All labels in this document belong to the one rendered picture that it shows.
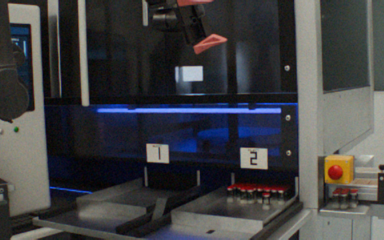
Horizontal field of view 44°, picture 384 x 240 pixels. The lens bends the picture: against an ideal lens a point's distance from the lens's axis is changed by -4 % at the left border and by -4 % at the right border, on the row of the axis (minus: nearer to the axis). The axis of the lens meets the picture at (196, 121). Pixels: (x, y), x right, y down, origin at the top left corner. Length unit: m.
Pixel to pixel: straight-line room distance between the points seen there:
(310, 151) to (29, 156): 0.98
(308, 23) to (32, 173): 1.08
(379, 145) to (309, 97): 4.69
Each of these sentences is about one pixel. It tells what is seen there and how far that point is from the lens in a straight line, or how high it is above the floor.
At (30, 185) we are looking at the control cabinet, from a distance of 1.81.
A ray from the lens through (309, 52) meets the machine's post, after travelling 1.37.
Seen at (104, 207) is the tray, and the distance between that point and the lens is 1.44.
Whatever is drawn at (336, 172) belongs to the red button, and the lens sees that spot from 1.34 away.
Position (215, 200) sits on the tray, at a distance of 1.52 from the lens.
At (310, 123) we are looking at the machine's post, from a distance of 1.38.
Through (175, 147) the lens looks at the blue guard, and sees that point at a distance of 1.57.
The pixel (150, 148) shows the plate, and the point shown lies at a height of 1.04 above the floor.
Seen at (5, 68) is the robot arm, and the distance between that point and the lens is 0.98.
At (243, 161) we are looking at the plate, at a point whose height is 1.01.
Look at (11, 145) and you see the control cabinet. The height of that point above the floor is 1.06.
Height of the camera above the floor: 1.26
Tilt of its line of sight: 5 degrees down
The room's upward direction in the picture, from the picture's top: 2 degrees counter-clockwise
